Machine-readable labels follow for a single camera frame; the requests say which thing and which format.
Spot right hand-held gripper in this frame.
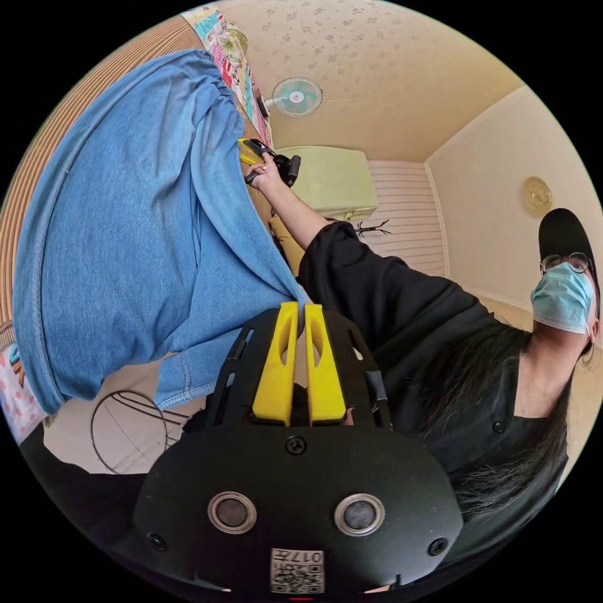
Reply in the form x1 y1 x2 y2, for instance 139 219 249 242
237 138 289 185

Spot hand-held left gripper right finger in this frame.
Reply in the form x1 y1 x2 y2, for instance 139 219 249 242
305 304 348 423

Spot black wire frame stand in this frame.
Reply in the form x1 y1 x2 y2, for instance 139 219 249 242
90 389 189 475

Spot white wall fan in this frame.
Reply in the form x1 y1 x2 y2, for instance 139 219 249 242
260 76 325 119

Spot round gold wall clock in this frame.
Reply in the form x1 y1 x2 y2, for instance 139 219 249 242
521 176 554 219

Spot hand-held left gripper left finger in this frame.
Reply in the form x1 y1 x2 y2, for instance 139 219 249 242
252 301 300 423

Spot person's right hand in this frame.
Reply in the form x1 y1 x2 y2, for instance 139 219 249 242
248 161 285 195

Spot person's right forearm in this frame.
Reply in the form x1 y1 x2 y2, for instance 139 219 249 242
264 181 332 256

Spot person's body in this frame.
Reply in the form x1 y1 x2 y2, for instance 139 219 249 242
18 207 603 603

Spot blue jeans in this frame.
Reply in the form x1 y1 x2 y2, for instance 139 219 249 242
13 49 313 416

